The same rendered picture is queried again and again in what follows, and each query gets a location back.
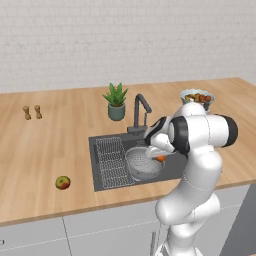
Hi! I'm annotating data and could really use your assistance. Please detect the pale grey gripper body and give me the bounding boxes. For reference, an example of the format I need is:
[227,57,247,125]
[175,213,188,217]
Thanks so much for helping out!
[145,145,178,159]

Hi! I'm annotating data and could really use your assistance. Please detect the silver metal colander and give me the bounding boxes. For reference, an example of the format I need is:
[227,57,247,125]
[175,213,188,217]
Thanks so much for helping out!
[125,145,166,182]

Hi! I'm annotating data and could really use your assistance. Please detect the dark grey sink basin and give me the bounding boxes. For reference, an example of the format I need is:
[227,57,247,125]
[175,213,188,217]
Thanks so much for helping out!
[88,132,190,193]

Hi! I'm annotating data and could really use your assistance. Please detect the dark grey sink faucet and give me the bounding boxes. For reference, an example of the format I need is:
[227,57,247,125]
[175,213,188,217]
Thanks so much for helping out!
[126,93,154,136]

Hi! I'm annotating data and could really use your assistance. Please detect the red green apple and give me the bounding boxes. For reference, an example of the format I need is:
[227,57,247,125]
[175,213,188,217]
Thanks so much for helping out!
[54,175,72,191]

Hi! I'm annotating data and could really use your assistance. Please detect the green plant in grey pot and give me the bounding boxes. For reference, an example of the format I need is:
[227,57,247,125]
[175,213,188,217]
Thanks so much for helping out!
[102,82,130,122]

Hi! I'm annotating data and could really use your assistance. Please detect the bowl of mixed fruit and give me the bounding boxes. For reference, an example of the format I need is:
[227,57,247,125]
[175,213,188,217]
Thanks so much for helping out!
[179,88,216,112]

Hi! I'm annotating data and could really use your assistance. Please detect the white cupboard door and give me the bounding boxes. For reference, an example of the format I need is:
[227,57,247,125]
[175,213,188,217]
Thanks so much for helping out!
[62,199,170,256]
[0,216,70,256]
[194,184,251,256]

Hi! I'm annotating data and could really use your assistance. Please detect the wooden shaker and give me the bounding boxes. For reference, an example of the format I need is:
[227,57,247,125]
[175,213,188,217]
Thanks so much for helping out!
[21,105,33,121]
[33,104,44,120]

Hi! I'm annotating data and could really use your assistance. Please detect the white wire dish rack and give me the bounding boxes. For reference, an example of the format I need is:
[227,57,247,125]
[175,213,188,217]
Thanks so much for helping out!
[95,136,137,190]

